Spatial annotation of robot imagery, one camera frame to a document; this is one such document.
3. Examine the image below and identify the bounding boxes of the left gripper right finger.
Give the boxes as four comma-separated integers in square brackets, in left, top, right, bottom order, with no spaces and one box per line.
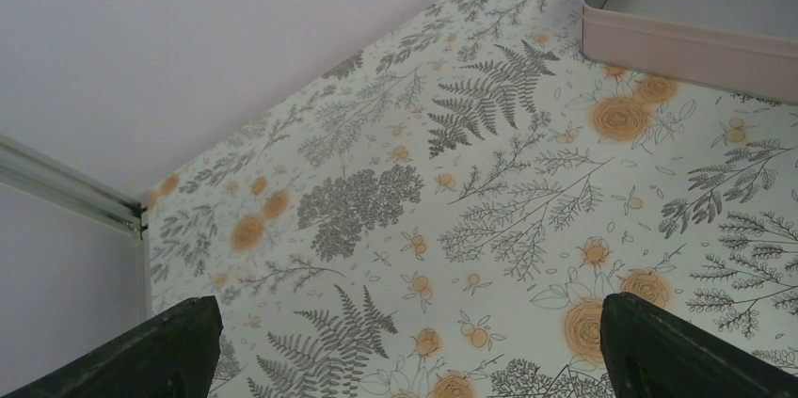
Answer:
[600,292,797,398]

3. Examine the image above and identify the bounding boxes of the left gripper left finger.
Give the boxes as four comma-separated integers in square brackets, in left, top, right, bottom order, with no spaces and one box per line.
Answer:
[8,295,223,397]

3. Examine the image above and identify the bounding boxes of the pink square tin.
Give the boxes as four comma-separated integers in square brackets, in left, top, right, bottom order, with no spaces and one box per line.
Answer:
[582,0,797,103]

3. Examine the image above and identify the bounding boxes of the left aluminium frame post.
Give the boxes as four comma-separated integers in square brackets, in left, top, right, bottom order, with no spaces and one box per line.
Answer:
[1,135,152,320]

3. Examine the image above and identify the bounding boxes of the floral table mat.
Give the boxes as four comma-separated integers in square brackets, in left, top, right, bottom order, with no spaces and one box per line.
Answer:
[147,0,797,397]

